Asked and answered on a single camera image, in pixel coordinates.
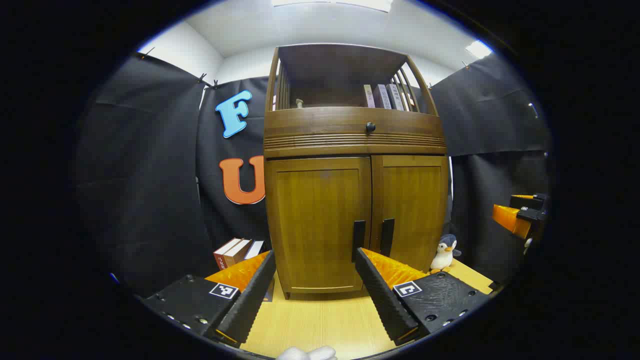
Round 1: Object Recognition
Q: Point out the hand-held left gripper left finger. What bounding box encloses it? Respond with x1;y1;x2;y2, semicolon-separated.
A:
141;249;277;350

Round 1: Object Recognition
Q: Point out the white soft object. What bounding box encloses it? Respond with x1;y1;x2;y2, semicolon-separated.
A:
276;346;337;360

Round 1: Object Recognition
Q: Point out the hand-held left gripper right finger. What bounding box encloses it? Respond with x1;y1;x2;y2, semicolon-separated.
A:
353;247;495;347

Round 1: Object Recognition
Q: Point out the wooden shoe cabinet door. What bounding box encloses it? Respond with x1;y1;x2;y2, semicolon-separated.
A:
371;155;449;273
266;156;372;294

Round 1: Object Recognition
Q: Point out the brown book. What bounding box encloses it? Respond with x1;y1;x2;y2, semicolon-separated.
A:
223;239;252;268

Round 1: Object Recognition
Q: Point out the black backdrop cloth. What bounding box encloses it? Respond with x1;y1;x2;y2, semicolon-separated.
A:
75;51;553;298

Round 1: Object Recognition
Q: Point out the wooden double-door shoe cabinet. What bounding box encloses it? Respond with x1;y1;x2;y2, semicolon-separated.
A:
263;43;451;301

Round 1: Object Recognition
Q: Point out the grey upright book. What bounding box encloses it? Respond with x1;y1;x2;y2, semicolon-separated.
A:
373;84;392;110
386;83;405;111

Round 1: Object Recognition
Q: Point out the red-brown book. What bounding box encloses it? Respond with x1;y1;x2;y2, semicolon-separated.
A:
213;238;242;271

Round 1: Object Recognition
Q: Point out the penguin plush toy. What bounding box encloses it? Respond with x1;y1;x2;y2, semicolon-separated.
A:
430;234;462;274

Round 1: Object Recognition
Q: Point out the ceiling light panel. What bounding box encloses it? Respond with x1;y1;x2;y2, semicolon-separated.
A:
272;0;393;13
465;40;493;60

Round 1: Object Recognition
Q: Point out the black door handle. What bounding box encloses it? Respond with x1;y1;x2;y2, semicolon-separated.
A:
352;220;367;263
379;218;395;258

